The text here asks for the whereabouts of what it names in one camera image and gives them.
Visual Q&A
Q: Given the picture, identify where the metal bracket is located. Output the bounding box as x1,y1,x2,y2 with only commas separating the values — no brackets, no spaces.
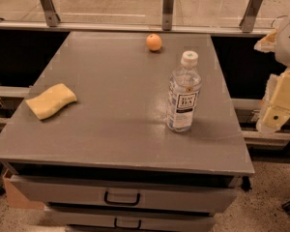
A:
40,0,61,27
161,0,174,31
239,0,263,33

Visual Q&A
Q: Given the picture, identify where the clear plastic water bottle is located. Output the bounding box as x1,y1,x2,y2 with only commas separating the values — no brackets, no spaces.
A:
166,50,202,132

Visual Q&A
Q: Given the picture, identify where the grey lower drawer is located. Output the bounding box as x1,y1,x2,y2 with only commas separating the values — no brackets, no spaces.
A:
44,207,215,232

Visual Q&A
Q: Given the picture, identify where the middle metal bracket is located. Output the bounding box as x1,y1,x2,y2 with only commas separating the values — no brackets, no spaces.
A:
161,0,174,31

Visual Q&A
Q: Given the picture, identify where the left metal bracket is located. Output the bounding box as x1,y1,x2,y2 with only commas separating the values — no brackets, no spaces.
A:
40,0,61,27

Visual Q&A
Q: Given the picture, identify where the right metal bracket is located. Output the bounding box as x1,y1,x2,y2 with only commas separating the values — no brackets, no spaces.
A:
239,0,263,33

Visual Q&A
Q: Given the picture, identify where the grey upper drawer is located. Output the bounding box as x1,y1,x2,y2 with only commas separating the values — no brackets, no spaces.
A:
11,175,236,214

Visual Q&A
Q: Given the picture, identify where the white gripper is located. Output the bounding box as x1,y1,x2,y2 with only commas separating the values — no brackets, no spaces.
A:
254,13,290,132

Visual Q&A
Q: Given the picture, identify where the orange fruit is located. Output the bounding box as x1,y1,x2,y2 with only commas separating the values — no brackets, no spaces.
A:
146,34,162,51

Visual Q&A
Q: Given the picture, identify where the yellow sponge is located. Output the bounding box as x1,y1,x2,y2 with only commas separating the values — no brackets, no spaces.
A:
25,83,77,120

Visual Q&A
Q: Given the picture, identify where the grey drawer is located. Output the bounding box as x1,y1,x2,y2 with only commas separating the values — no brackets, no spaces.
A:
44,207,215,232
11,175,236,214

